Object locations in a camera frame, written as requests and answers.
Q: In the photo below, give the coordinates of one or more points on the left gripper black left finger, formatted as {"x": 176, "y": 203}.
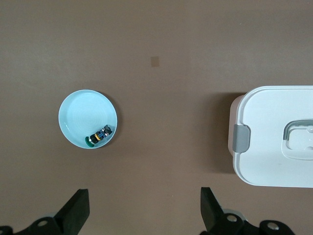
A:
{"x": 73, "y": 210}

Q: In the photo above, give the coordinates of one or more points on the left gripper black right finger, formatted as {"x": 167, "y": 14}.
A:
{"x": 215, "y": 220}

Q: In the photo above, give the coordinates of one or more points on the green push button switch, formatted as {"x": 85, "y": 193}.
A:
{"x": 99, "y": 135}

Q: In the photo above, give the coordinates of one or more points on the round light blue plate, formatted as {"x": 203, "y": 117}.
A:
{"x": 83, "y": 115}

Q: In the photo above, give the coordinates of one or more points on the white lidded plastic box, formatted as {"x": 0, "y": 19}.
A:
{"x": 264, "y": 166}

